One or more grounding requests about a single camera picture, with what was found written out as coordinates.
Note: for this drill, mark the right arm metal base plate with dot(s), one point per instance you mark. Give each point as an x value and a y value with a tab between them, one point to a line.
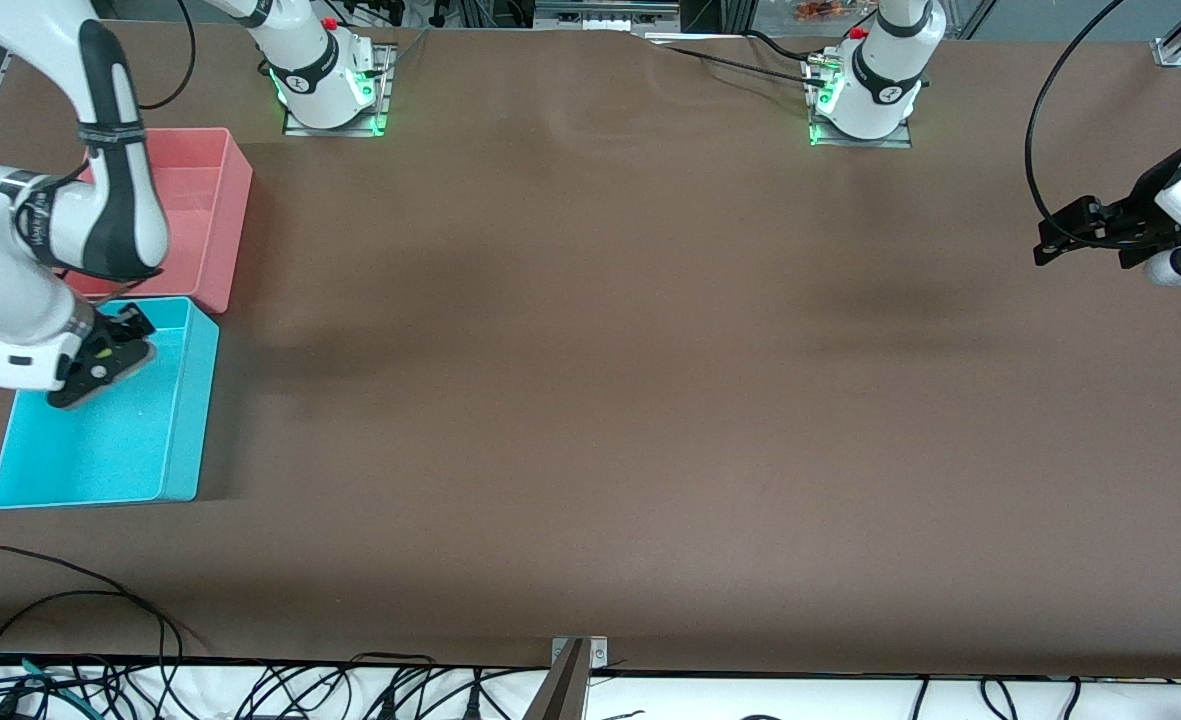
387	100

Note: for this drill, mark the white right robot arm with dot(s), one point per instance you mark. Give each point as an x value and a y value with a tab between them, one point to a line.
10	290

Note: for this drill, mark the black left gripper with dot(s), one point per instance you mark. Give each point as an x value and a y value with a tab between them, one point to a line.
1141	213

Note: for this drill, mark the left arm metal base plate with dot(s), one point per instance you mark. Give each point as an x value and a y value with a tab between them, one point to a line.
903	138

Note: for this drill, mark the pink plastic bin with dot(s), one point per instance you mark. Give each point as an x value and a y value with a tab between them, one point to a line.
200	200

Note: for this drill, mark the aluminium camera post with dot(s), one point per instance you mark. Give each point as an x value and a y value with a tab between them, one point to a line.
560	690

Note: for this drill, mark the grey equipment box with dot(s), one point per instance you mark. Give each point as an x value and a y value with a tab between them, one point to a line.
600	15

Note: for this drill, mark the blue plastic bin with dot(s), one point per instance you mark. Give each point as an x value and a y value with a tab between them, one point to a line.
110	450

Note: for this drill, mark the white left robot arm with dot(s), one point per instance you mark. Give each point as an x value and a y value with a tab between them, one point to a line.
880	90

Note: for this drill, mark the small metal bracket plate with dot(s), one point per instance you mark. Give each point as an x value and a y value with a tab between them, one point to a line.
600	655

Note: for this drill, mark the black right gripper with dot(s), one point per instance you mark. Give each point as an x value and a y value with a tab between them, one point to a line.
113	330

